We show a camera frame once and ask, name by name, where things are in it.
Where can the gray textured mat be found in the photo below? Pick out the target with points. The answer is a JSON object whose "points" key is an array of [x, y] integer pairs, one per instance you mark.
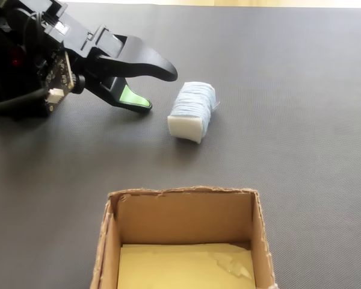
{"points": [[288, 120]]}

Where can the white blue-wrapped foam block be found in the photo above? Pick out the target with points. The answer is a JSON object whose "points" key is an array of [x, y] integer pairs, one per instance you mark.
{"points": [[192, 108]]}

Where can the yellow sheet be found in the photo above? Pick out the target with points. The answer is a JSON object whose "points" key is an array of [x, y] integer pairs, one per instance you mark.
{"points": [[174, 268]]}

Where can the camera circuit board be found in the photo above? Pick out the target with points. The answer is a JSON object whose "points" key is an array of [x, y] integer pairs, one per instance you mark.
{"points": [[60, 75]]}

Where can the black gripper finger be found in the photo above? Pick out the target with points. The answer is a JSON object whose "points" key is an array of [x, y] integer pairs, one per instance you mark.
{"points": [[144, 57]]}

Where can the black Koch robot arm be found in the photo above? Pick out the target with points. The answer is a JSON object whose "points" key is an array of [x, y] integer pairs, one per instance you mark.
{"points": [[6, 75]]}

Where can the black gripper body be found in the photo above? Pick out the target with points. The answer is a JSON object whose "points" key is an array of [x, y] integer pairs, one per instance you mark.
{"points": [[73, 33]]}

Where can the brown cardboard box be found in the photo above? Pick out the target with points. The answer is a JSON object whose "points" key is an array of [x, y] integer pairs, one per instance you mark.
{"points": [[183, 216]]}

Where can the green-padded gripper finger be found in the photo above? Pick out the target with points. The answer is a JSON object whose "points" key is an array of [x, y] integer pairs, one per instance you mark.
{"points": [[132, 100]]}

